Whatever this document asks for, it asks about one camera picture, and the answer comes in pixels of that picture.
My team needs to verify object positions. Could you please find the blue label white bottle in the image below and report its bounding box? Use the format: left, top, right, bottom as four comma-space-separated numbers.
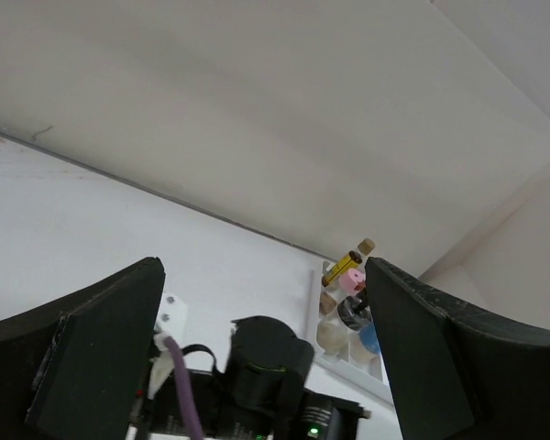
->
350, 323, 380, 364

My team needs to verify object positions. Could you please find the yellow label sauce bottle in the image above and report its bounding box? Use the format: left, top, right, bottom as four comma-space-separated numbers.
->
321, 238, 376, 287

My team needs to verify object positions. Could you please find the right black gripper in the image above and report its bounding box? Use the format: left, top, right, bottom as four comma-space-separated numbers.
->
130, 315, 371, 439

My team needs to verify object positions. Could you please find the white divided tray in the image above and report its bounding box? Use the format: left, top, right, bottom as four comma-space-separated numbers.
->
305, 260, 393, 404

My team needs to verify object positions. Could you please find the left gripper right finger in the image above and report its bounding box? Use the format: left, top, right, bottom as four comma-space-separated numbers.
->
366, 258, 550, 439

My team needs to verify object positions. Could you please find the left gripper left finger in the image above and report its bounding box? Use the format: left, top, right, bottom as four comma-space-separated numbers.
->
0, 258, 165, 439

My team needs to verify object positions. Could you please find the pink lid spice jar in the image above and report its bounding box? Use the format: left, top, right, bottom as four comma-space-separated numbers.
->
319, 269, 366, 315

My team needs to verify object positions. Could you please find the black grinder cap jar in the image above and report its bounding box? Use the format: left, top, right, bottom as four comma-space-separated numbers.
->
316, 293, 371, 356

